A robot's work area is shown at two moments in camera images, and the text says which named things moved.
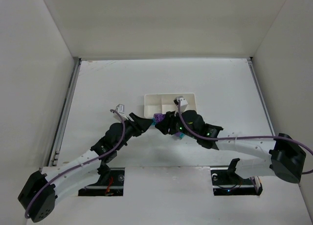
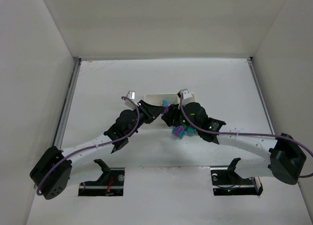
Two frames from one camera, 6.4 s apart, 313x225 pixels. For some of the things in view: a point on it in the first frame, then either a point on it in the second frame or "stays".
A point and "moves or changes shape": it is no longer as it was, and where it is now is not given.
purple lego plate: [159, 117] moves or changes shape
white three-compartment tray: [162, 103] stays
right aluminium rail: [250, 60] stays
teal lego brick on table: [182, 135] stays
